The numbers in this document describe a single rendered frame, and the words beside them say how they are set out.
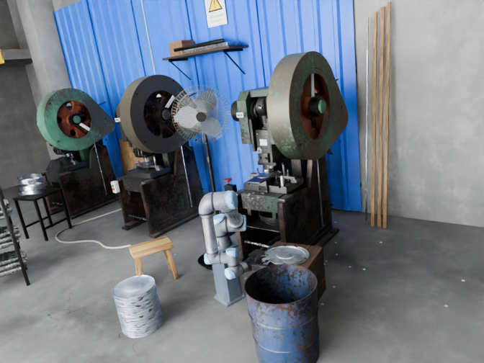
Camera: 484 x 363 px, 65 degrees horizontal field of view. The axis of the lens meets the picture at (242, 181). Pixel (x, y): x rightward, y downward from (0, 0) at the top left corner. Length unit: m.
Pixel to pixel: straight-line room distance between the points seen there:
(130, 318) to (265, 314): 1.06
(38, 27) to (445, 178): 6.57
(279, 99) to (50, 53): 5.57
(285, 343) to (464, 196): 2.47
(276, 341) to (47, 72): 6.35
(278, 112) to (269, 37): 1.93
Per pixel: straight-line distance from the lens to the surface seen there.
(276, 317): 2.14
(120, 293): 2.83
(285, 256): 2.74
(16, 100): 9.11
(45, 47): 7.66
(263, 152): 3.25
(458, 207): 4.14
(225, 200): 2.32
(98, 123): 5.75
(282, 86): 2.72
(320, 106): 2.95
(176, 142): 4.25
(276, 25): 4.47
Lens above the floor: 1.67
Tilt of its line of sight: 16 degrees down
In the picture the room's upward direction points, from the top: 8 degrees counter-clockwise
